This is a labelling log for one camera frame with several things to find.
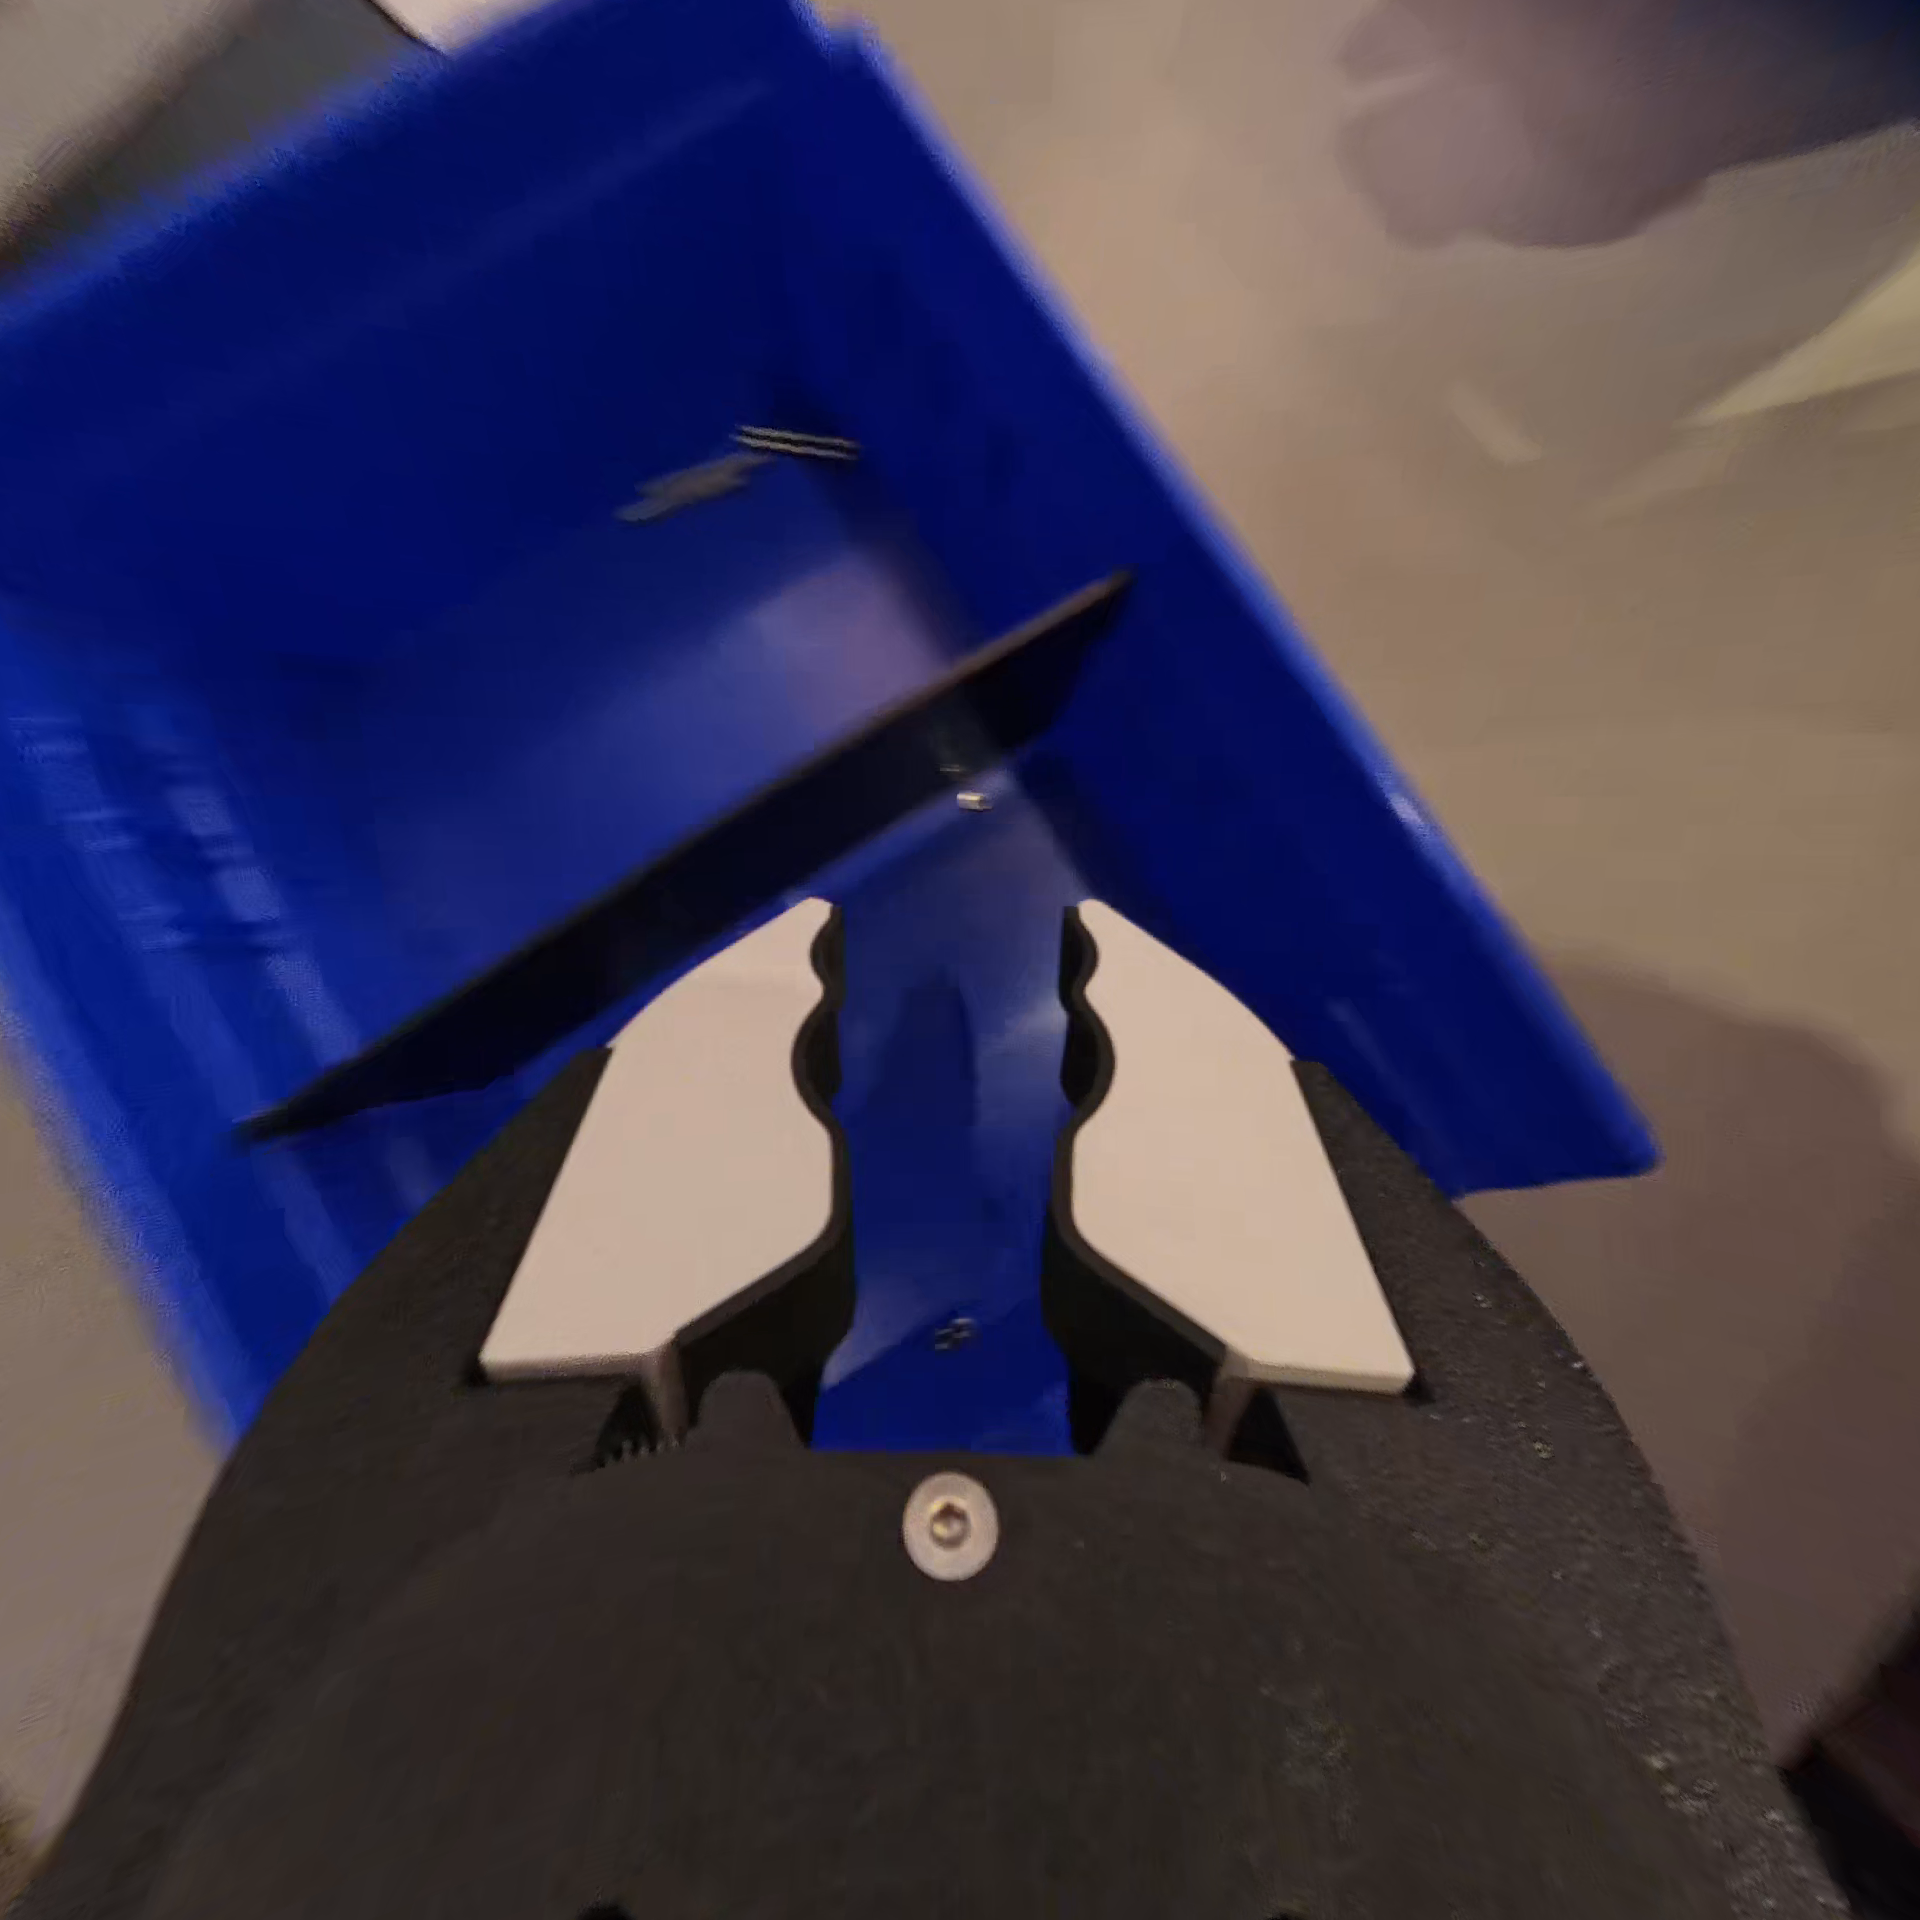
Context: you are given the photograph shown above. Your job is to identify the dark bin divider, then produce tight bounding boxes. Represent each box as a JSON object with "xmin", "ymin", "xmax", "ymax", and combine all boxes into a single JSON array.
[{"xmin": 239, "ymin": 569, "xmax": 1136, "ymax": 1141}]

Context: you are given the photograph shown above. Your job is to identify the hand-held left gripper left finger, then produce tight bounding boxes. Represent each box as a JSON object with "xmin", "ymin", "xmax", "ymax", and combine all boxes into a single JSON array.
[{"xmin": 475, "ymin": 898, "xmax": 860, "ymax": 1454}]

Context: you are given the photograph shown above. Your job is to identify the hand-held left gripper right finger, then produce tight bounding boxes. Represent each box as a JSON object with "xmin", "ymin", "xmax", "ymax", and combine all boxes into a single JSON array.
[{"xmin": 1043, "ymin": 898, "xmax": 1417, "ymax": 1454}]

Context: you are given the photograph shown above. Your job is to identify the blue divided parts bin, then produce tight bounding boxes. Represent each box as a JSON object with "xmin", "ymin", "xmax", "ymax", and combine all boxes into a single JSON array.
[{"xmin": 0, "ymin": 0, "xmax": 1659, "ymax": 1457}]

